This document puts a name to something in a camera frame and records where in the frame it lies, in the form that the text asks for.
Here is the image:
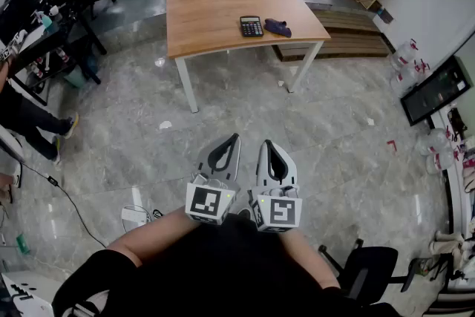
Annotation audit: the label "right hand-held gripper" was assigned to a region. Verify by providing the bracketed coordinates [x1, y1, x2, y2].
[247, 139, 304, 234]

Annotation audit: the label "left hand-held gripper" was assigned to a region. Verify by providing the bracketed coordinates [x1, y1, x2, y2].
[184, 133, 242, 226]

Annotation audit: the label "black calculator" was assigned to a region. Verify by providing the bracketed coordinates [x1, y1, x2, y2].
[239, 15, 265, 38]

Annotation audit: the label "dark blue cloth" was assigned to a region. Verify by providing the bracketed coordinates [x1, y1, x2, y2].
[263, 18, 293, 39]

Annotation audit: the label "person's left forearm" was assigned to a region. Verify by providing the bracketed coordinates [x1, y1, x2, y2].
[106, 207, 194, 268]

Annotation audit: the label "person's right forearm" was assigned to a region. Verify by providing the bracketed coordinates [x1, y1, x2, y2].
[278, 229, 341, 290]

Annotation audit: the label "white table leg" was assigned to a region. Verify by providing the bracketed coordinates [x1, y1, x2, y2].
[174, 56, 200, 114]
[287, 40, 326, 94]

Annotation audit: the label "person's black shirt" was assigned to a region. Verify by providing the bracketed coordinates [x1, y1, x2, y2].
[51, 213, 402, 317]

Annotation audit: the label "wooden slat pallet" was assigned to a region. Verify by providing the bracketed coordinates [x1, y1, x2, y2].
[272, 9, 396, 62]

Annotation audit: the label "clear water jug red label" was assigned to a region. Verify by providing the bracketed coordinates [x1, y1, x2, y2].
[418, 128, 452, 157]
[390, 61, 431, 97]
[390, 39, 419, 71]
[425, 150, 456, 175]

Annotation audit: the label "teal trash bin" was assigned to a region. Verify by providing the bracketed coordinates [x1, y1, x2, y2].
[62, 65, 88, 89]

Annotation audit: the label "black flat monitor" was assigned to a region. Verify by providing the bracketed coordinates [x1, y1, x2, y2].
[399, 54, 475, 127]

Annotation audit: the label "small dark box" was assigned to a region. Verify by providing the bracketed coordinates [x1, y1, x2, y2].
[376, 5, 394, 25]

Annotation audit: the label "small green packet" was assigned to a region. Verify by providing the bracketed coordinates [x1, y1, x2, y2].
[15, 232, 30, 255]

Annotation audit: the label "black desk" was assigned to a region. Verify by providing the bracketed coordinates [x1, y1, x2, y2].
[0, 0, 108, 107]

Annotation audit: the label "blue spray bottle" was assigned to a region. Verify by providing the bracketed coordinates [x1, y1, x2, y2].
[32, 9, 55, 30]

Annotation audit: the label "white board black squares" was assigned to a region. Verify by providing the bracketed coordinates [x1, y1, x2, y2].
[0, 270, 55, 317]

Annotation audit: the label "black power cable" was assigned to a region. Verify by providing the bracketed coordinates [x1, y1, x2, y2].
[20, 161, 108, 249]

